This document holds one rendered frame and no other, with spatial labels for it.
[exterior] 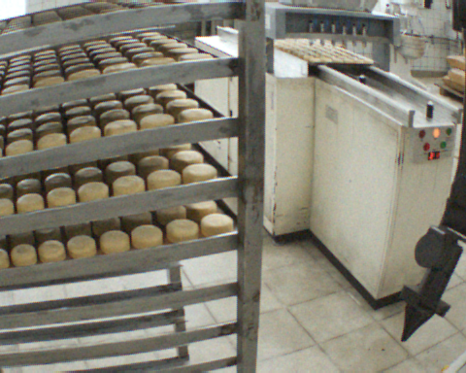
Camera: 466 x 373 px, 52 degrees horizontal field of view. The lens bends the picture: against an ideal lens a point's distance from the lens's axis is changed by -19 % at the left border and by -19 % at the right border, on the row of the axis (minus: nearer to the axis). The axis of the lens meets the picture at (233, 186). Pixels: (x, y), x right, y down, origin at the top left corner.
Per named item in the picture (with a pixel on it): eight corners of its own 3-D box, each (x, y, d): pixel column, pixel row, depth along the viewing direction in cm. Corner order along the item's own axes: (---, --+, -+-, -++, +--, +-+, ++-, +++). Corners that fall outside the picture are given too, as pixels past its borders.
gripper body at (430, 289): (435, 315, 82) (453, 278, 81) (398, 292, 90) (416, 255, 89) (447, 314, 87) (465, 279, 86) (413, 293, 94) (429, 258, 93)
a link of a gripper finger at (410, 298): (403, 348, 85) (428, 303, 84) (378, 332, 91) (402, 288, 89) (417, 345, 90) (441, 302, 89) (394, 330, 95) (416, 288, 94)
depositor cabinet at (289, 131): (195, 156, 380) (194, 38, 345) (294, 144, 402) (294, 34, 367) (272, 252, 270) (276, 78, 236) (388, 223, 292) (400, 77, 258)
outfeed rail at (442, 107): (264, 34, 360) (264, 25, 358) (268, 34, 361) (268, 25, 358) (457, 124, 188) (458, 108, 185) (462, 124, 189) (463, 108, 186)
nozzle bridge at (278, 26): (248, 63, 264) (247, 2, 250) (368, 62, 286) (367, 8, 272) (275, 78, 236) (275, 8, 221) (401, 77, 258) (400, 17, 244)
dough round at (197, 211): (209, 223, 94) (209, 213, 94) (181, 219, 96) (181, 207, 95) (220, 210, 99) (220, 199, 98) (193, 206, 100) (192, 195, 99)
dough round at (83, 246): (92, 262, 82) (90, 251, 81) (66, 259, 82) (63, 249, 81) (99, 246, 86) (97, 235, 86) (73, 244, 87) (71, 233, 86)
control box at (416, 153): (407, 159, 190) (410, 124, 184) (447, 153, 197) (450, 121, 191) (413, 163, 187) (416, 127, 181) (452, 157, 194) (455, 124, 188)
